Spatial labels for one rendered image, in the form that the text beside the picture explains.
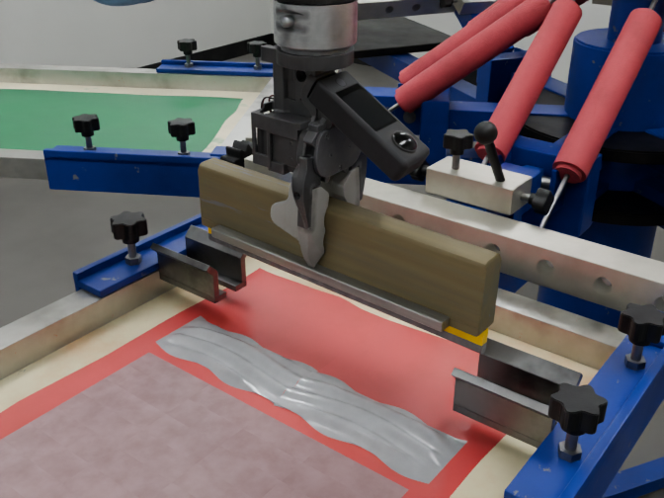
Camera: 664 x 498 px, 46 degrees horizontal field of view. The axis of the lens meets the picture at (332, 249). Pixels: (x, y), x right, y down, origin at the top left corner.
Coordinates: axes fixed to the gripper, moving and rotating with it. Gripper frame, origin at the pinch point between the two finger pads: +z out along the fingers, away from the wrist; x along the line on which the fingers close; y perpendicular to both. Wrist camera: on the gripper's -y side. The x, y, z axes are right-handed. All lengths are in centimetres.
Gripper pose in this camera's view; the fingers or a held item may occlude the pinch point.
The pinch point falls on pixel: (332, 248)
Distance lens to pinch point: 79.6
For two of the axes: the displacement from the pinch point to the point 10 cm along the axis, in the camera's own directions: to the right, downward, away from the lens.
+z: -0.1, 8.9, 4.6
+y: -7.9, -2.9, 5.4
